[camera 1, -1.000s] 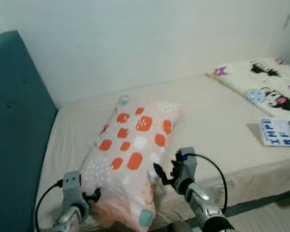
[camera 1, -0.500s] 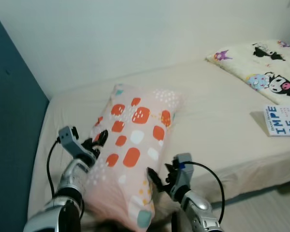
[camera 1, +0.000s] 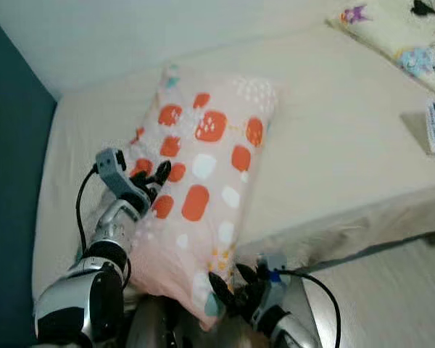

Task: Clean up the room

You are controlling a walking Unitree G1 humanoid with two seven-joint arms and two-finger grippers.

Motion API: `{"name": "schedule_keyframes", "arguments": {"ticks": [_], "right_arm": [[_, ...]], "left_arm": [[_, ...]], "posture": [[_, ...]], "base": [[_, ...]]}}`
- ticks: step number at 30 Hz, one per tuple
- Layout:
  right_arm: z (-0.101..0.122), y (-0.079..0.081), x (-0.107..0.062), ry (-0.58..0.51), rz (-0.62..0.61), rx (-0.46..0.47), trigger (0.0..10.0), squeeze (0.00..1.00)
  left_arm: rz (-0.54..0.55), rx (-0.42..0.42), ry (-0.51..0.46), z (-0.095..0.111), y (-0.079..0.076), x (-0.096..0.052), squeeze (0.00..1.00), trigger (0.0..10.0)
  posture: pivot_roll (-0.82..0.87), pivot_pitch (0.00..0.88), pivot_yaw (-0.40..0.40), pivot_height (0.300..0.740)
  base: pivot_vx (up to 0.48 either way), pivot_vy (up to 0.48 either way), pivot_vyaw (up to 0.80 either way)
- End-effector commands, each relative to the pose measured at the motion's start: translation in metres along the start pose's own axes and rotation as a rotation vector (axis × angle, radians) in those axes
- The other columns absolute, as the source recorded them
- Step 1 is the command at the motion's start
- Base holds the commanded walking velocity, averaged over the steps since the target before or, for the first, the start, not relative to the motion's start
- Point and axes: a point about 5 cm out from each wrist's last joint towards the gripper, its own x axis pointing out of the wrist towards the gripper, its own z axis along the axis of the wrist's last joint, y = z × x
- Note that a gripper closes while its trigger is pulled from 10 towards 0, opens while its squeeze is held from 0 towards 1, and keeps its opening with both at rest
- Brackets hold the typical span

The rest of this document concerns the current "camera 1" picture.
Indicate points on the pink pillow orange patches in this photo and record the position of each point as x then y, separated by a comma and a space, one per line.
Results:
210, 159

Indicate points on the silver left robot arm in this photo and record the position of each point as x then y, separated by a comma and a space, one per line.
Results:
94, 290

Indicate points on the grey black robot left leg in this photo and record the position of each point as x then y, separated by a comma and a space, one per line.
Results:
151, 322

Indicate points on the beige sheeted mattress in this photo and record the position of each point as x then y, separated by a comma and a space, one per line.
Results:
333, 130

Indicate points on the cream cartoon print blanket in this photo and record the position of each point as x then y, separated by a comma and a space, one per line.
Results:
399, 32

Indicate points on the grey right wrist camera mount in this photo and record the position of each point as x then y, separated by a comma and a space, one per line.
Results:
274, 279

